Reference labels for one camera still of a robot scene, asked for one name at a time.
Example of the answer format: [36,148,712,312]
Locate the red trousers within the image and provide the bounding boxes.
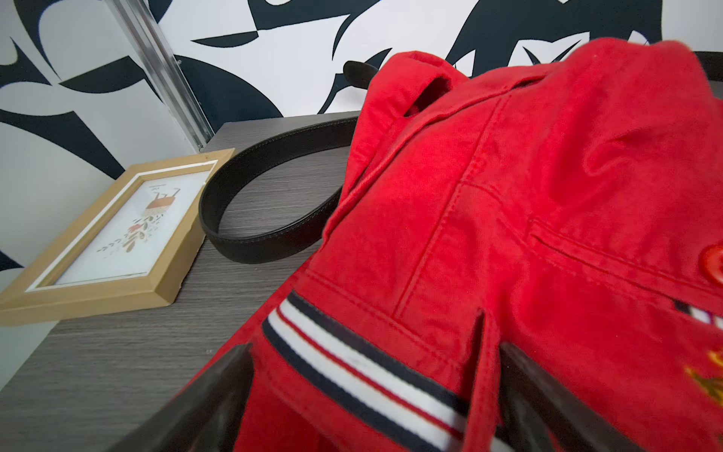
[180,36,723,452]

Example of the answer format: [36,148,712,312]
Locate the wooden framed picture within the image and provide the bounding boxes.
[1,149,235,326]

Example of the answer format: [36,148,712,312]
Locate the black leather belt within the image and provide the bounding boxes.
[200,41,722,284]

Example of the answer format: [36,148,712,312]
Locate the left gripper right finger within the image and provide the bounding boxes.
[500,343,642,451]

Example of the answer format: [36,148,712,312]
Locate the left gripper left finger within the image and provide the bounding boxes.
[109,345,254,451]

